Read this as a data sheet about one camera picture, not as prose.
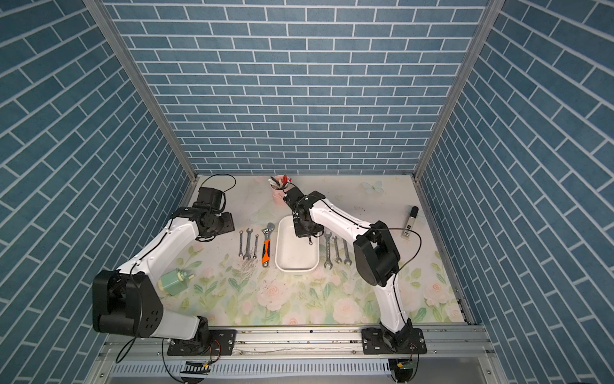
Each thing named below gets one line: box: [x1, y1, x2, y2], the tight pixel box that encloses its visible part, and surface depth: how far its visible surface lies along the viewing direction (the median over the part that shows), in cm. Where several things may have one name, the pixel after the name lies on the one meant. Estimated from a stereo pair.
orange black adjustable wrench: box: [261, 222, 276, 268], surface depth 96 cm
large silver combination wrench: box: [243, 228, 254, 260], surface depth 98 cm
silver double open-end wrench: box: [324, 231, 333, 270], surface depth 95 cm
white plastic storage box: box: [275, 214, 320, 273], surface depth 94 cm
